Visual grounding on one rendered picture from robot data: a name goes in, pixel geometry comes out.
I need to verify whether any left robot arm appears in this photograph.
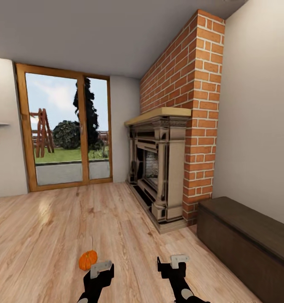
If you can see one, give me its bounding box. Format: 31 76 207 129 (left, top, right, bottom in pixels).
77 260 114 303

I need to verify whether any pumpkin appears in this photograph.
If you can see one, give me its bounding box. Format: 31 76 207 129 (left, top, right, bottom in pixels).
79 250 98 271

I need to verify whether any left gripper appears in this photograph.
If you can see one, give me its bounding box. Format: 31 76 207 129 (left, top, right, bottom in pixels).
83 264 114 295

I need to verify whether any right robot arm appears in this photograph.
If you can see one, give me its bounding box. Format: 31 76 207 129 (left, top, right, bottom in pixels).
157 254 210 303

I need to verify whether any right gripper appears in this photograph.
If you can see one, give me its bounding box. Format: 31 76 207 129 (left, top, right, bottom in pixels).
157 257 186 284

